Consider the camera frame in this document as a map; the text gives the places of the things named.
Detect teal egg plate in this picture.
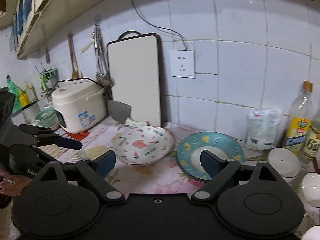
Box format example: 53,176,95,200
176,131,245,183

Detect pink bunny plate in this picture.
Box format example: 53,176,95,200
113,126,174,166

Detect white ribbed bowl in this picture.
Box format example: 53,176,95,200
301,225,320,240
267,148,300,183
300,172,320,207

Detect left hand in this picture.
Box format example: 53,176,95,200
1,170,31,197

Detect striped cloth mat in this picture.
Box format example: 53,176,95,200
32,128,82,164

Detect steel cup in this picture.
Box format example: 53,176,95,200
21,102,40,124

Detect green bowl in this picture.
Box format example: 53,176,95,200
35,108,60,131

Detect green snack bag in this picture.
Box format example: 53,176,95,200
6,75,29,114

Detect white rice cooker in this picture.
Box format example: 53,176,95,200
51,79,107,134

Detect green utensil holder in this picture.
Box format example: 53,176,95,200
40,68,59,92

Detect floral table cloth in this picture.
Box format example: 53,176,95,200
35,117,320,230

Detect white salt bag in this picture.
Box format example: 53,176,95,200
246,108,282,152

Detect wooden spatula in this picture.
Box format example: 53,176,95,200
67,34,82,79

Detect hanging steel ladles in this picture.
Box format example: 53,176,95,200
93,24,111,87

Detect yellow cap vinegar bottle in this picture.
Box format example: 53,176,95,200
298,108,320,166

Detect yellow label oil bottle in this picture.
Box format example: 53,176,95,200
282,81,313,155

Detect cream cutting board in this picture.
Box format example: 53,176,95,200
106,31,162,126

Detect white hanging peeler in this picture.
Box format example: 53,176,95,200
79,33,95,54

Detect white wall socket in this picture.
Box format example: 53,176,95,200
170,50,195,79

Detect wall cabinet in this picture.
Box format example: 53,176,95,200
0,0,141,61

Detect black power cable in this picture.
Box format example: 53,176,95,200
131,0,189,52

